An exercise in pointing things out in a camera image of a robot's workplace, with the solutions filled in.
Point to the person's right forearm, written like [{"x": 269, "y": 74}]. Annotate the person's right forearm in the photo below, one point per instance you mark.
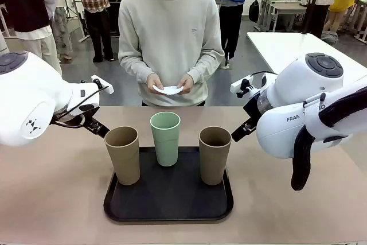
[{"x": 134, "y": 68}]

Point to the person's left forearm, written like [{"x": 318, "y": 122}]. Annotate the person's left forearm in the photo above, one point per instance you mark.
[{"x": 207, "y": 67}]

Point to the black hanging bag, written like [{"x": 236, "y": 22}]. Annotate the black hanging bag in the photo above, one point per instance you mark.
[{"x": 254, "y": 11}]

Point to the person's left hand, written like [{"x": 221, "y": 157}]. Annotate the person's left hand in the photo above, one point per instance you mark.
[{"x": 187, "y": 83}]

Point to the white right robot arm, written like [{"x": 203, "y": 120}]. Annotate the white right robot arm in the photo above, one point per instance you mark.
[{"x": 286, "y": 130}]

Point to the black tripod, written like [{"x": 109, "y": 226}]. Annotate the black tripod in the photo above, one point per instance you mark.
[{"x": 312, "y": 1}]

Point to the black plastic tray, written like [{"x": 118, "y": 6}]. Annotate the black plastic tray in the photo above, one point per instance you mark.
[{"x": 172, "y": 196}]

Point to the person's right hand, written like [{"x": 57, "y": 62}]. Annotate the person's right hand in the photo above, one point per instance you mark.
[{"x": 153, "y": 83}]

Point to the brown cup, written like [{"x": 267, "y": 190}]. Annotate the brown cup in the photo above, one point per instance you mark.
[
  {"x": 123, "y": 159},
  {"x": 213, "y": 161}
]

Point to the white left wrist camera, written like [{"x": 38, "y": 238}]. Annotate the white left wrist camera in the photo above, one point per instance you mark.
[{"x": 102, "y": 84}]

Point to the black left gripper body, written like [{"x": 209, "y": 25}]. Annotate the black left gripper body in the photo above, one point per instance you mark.
[{"x": 89, "y": 108}]

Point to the person in grey sweatshirt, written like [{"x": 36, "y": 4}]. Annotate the person in grey sweatshirt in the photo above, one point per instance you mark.
[{"x": 169, "y": 27}]

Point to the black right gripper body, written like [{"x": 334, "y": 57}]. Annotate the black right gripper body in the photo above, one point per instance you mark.
[{"x": 252, "y": 107}]

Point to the grey desk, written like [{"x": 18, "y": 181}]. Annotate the grey desk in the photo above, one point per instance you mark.
[{"x": 284, "y": 8}]

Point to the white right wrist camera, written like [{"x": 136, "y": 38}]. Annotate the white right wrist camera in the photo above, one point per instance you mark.
[{"x": 241, "y": 83}]

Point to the grey cloth bundle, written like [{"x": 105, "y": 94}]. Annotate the grey cloth bundle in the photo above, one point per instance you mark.
[{"x": 329, "y": 37}]

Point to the person in patterned grey skirt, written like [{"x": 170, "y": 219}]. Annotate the person in patterned grey skirt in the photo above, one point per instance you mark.
[{"x": 61, "y": 27}]

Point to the green cup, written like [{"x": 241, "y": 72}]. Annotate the green cup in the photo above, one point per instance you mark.
[{"x": 166, "y": 147}]

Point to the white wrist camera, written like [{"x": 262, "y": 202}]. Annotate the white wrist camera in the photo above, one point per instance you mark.
[
  {"x": 241, "y": 83},
  {"x": 102, "y": 84}
]

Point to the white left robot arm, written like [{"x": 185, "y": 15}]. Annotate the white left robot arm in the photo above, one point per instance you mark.
[{"x": 28, "y": 98}]

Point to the white paper doily coaster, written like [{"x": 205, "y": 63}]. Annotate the white paper doily coaster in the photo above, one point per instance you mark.
[{"x": 169, "y": 90}]

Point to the white table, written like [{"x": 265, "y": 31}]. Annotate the white table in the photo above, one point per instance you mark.
[{"x": 286, "y": 52}]

